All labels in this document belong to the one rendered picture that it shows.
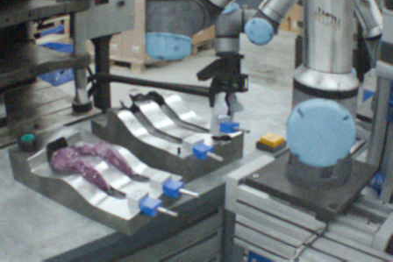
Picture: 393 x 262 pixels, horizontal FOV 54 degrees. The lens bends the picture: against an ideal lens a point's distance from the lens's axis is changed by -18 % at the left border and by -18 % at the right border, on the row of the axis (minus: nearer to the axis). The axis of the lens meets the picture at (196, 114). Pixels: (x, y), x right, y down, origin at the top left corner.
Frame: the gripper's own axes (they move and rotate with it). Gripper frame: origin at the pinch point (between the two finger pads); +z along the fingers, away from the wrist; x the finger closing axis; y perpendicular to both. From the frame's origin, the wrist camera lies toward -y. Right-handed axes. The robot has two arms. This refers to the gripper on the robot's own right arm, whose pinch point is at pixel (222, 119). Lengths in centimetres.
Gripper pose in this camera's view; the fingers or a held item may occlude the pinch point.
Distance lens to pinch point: 139.8
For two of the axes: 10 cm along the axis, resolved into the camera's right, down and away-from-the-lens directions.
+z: 0.0, 9.8, 1.8
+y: 6.9, 1.3, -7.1
